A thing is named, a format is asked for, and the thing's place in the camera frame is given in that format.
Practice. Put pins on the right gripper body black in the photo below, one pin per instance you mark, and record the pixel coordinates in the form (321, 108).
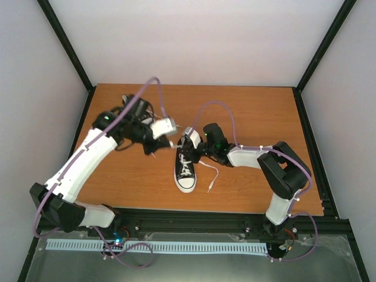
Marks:
(211, 149)

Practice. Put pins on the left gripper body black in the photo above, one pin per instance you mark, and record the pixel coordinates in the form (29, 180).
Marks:
(148, 148)

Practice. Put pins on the sneaker white shoelace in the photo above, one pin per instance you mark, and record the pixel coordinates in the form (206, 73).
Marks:
(188, 164)

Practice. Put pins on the black white sneaker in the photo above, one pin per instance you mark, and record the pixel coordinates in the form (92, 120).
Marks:
(142, 111)
(185, 170)

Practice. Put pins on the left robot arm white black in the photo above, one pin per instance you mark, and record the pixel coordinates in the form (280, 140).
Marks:
(56, 200)

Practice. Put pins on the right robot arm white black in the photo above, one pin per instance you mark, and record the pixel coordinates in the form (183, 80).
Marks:
(287, 175)

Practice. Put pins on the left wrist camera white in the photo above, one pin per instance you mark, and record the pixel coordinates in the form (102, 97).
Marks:
(166, 126)

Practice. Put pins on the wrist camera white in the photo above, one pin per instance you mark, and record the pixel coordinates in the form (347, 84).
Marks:
(192, 135)
(166, 126)

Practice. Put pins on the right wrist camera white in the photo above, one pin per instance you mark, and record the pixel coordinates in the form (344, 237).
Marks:
(192, 135)

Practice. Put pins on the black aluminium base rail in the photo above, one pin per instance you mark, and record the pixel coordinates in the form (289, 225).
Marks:
(140, 222)

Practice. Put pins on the light blue slotted cable duct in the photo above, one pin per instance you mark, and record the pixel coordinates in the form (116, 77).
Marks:
(159, 247)

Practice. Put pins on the left black frame post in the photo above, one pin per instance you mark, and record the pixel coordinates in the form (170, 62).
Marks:
(61, 35)

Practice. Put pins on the black frame post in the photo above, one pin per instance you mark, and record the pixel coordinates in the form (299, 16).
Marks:
(326, 42)
(61, 35)

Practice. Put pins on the right black frame post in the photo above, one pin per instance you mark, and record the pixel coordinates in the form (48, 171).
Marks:
(326, 42)

